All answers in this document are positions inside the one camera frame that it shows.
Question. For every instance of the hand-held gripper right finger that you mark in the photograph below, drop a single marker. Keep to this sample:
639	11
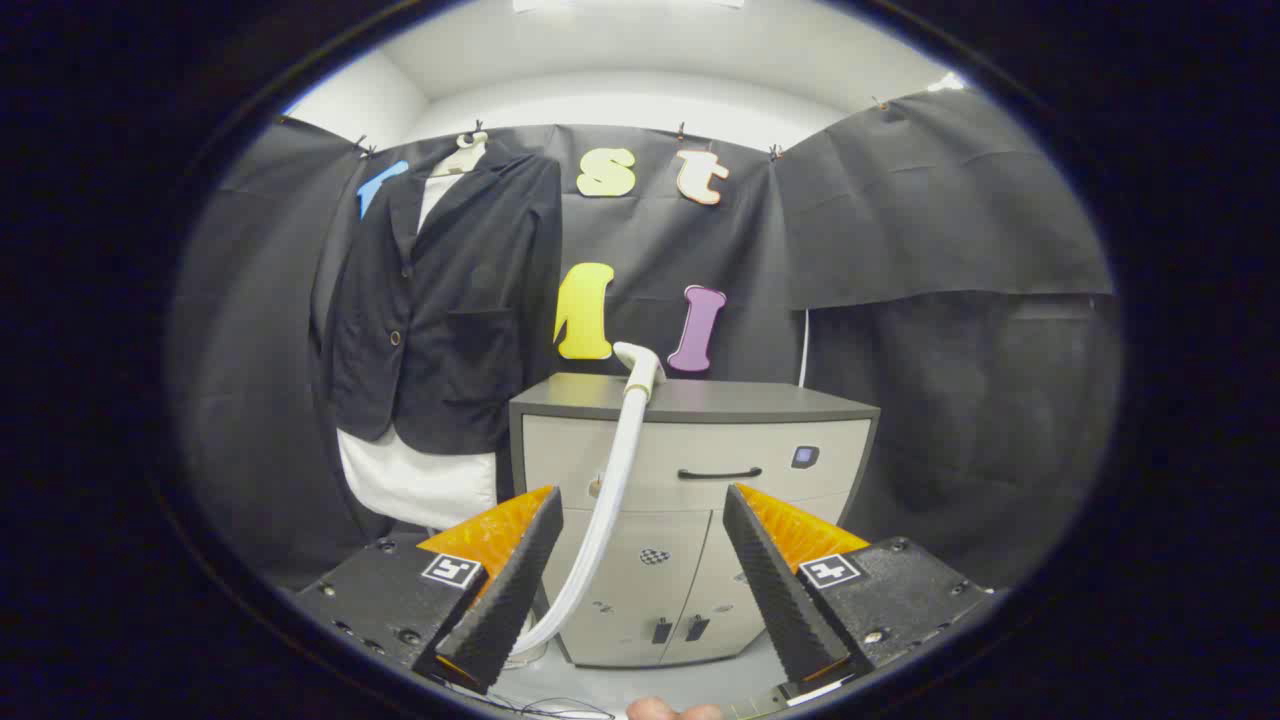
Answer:
780	590

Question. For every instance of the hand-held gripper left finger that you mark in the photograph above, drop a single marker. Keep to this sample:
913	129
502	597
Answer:
510	590

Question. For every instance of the white shirt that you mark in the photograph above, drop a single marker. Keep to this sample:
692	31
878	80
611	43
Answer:
420	490

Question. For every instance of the white garment steamer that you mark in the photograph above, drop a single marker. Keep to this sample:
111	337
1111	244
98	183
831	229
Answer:
625	440

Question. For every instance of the black suit jacket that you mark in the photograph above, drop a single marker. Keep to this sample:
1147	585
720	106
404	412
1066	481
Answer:
450	330

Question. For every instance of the small blue cabinet button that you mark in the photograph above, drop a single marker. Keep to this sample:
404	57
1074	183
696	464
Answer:
805	457

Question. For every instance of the grey cabinet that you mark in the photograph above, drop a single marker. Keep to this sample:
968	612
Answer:
700	445

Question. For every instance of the black backdrop cloth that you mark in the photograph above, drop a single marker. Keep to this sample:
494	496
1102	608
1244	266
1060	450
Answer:
900	200

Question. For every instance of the small ceiling light panel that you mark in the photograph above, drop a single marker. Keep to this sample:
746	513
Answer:
948	82

